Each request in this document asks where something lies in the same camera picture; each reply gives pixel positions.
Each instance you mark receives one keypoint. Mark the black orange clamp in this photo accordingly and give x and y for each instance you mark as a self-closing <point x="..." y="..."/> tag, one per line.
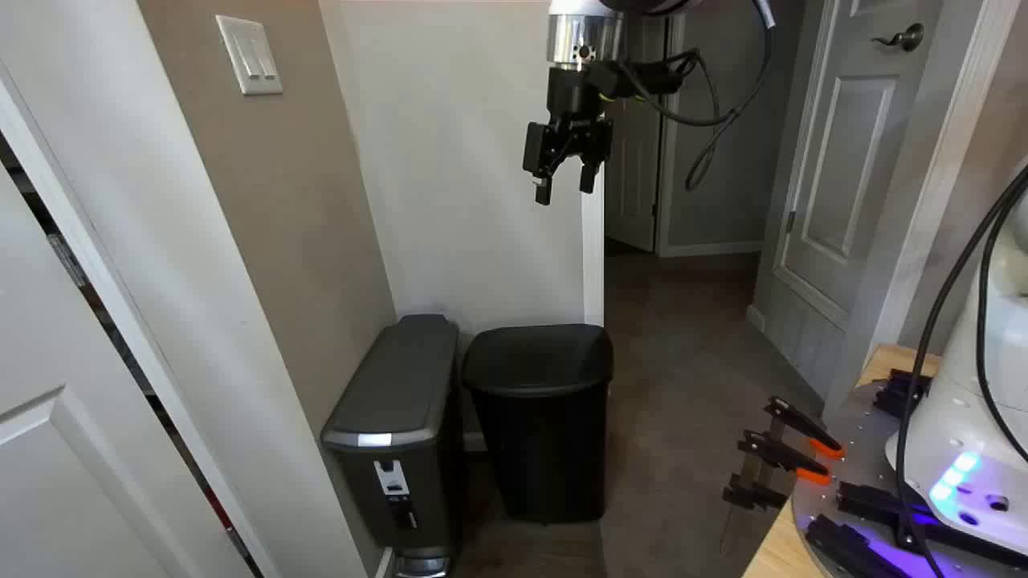
<point x="779" y="455"/>
<point x="803" y="426"/>

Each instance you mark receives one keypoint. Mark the grey door with handle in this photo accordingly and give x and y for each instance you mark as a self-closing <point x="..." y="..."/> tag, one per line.
<point x="879" y="125"/>

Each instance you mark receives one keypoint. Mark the round metal robot base plate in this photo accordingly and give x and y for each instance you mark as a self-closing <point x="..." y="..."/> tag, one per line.
<point x="862" y="527"/>

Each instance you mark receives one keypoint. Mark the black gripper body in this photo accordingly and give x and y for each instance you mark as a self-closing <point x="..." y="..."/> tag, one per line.
<point x="577" y="125"/>

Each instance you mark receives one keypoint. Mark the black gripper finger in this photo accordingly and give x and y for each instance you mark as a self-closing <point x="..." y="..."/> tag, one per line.
<point x="589" y="167"/>
<point x="544" y="185"/>

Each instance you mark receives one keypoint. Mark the white closet door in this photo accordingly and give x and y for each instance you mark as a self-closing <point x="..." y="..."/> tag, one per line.
<point x="89" y="481"/>

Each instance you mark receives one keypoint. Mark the white wall light switch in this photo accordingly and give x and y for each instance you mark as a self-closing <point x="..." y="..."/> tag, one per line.
<point x="249" y="57"/>

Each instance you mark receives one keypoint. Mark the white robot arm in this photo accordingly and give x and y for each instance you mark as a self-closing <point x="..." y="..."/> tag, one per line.
<point x="961" y="449"/>

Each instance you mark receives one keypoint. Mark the black plastic trash bin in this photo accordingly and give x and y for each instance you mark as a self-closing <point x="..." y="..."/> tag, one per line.
<point x="540" y="401"/>

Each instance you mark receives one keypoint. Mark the black orange clamp upper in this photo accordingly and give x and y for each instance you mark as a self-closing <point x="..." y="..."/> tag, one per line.
<point x="803" y="426"/>

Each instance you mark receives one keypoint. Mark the grey step trash can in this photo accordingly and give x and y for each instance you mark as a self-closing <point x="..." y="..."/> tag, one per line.
<point x="399" y="440"/>

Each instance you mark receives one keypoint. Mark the black orange clamp lower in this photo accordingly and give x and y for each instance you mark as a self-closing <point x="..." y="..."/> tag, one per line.
<point x="779" y="455"/>

